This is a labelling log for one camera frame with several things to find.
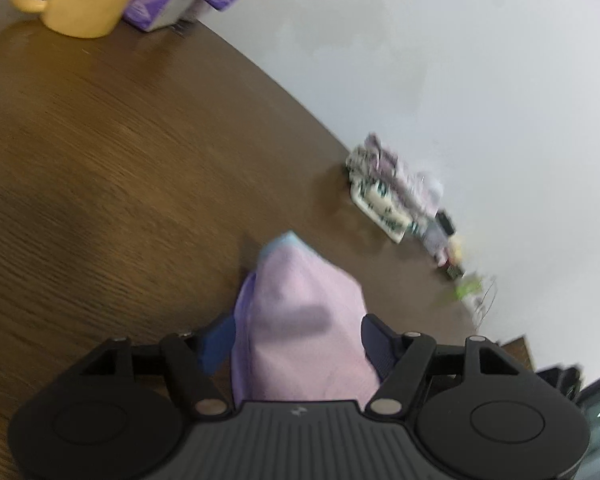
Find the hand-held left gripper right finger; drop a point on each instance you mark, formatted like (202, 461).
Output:
(380, 342)

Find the lilac ruffled folded garment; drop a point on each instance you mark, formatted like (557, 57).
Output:
(387, 182)

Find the green spray bottle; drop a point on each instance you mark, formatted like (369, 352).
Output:
(469, 286)

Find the brown perforated board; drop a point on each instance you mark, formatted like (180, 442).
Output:
(520, 352)

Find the pink and blue mesh vest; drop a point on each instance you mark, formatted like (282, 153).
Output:
(300, 320)

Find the pink floral folded garment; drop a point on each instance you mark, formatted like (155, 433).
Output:
(405, 175)

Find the cream green-flowered folded garment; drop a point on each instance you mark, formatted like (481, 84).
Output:
(380, 205)

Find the black charger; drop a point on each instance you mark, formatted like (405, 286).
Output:
(446, 222)

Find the dark red box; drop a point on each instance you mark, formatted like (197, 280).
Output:
(454, 270)

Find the yellow sticky note pad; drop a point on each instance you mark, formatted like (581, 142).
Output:
(457, 247)

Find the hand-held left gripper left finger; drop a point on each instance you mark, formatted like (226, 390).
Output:
(219, 342)

